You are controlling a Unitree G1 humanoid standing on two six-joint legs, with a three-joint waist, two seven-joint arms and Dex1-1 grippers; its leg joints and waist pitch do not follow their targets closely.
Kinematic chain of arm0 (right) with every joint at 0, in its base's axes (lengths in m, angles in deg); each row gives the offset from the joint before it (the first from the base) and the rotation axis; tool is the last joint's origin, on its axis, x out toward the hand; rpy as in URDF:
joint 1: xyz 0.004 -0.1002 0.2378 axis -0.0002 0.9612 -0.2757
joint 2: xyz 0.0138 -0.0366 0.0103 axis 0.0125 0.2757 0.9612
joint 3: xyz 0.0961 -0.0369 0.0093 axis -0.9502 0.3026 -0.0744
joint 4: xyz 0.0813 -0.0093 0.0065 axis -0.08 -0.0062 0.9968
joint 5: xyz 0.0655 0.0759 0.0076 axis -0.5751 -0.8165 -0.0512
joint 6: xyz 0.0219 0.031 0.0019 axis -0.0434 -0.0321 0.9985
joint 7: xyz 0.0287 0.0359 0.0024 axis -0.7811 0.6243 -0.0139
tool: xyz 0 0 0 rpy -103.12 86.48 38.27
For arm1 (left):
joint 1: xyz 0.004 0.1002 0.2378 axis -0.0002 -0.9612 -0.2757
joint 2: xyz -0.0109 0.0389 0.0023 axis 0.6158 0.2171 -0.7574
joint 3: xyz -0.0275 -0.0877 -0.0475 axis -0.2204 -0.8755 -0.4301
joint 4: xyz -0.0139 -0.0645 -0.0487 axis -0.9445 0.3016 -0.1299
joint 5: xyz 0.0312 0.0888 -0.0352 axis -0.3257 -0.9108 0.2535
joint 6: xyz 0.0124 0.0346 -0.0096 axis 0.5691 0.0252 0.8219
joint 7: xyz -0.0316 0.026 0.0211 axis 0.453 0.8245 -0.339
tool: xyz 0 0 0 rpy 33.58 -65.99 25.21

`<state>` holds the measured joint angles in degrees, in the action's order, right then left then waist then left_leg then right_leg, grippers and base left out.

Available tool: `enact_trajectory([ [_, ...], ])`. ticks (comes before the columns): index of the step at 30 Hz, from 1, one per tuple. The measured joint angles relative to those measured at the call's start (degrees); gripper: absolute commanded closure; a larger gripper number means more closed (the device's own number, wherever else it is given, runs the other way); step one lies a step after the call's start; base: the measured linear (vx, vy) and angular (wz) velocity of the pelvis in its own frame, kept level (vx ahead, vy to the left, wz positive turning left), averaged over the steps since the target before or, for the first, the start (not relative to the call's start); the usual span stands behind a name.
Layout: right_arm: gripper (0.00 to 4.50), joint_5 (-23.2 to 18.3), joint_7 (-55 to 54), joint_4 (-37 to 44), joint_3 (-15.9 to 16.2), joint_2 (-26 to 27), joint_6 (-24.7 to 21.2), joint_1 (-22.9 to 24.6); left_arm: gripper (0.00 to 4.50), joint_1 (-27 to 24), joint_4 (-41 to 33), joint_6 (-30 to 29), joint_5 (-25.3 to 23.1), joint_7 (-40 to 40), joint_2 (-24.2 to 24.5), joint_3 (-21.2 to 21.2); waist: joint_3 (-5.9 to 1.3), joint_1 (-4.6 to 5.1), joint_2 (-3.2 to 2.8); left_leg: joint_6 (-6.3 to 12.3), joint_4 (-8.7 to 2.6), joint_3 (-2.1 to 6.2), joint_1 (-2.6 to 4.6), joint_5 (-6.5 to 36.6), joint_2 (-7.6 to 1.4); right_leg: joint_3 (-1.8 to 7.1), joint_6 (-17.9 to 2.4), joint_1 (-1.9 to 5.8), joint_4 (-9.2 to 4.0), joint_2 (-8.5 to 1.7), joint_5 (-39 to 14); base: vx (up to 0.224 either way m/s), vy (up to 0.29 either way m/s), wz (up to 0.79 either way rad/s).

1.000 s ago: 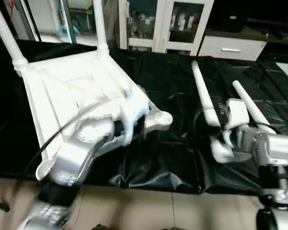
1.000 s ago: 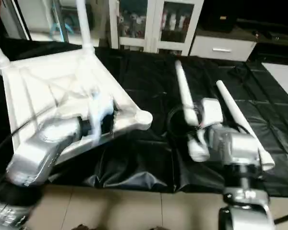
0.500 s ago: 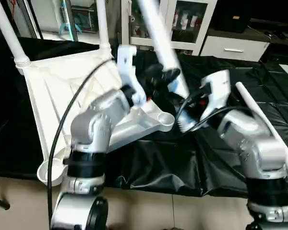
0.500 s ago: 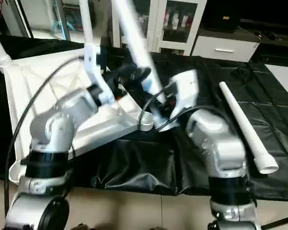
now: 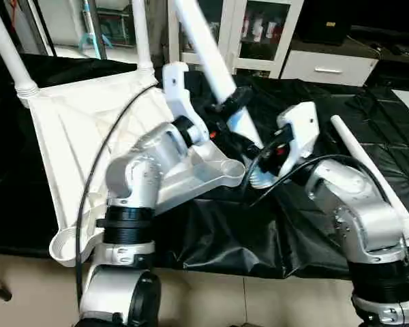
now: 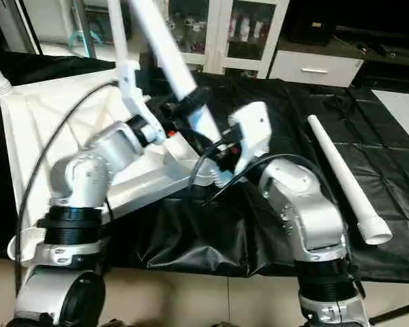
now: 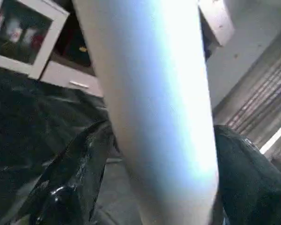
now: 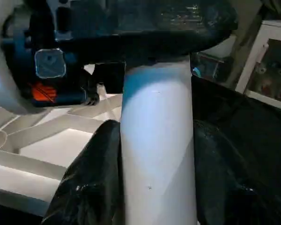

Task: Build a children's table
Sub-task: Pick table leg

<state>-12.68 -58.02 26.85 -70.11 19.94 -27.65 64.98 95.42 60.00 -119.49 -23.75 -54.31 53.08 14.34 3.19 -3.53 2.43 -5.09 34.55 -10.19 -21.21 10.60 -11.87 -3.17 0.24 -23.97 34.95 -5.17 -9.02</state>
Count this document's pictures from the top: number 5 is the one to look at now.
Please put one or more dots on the black box with orange label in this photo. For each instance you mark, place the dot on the black box with orange label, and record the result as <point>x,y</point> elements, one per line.
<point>327,30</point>

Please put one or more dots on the black TV stand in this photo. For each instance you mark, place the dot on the black TV stand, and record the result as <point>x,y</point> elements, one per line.
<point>395,44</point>

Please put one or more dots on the white plastic table leg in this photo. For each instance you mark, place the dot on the white plastic table leg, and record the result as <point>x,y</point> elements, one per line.
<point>208,51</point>
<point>7,47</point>
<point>361,156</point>
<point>141,34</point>

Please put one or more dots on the white drawer unit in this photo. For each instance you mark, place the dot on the white drawer unit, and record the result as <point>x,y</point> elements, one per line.
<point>347,75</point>

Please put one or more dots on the black mat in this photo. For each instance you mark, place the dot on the black mat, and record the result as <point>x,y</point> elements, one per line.
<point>225,231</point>

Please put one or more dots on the light blue plastic stand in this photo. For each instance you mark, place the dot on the light blue plastic stand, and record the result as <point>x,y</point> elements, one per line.
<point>97,39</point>

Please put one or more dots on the white glass-door cabinet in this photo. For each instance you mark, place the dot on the white glass-door cabinet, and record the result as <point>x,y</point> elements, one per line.
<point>231,51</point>

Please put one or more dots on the white plastic table top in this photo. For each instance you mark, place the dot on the white plastic table top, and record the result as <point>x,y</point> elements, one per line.
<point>71,136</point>

